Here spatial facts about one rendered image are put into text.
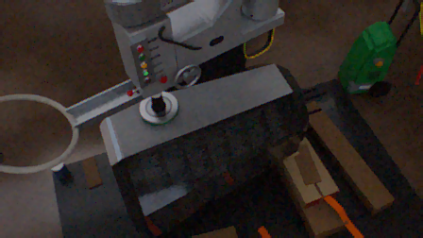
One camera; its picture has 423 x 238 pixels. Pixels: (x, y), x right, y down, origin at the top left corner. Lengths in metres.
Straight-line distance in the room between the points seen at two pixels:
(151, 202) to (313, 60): 2.11
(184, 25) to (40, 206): 1.84
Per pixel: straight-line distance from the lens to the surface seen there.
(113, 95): 2.21
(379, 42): 3.35
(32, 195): 3.37
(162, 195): 2.37
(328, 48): 4.00
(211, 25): 2.02
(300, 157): 2.96
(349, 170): 3.14
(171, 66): 2.02
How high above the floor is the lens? 2.77
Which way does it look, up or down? 55 degrees down
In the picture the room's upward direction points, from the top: 4 degrees counter-clockwise
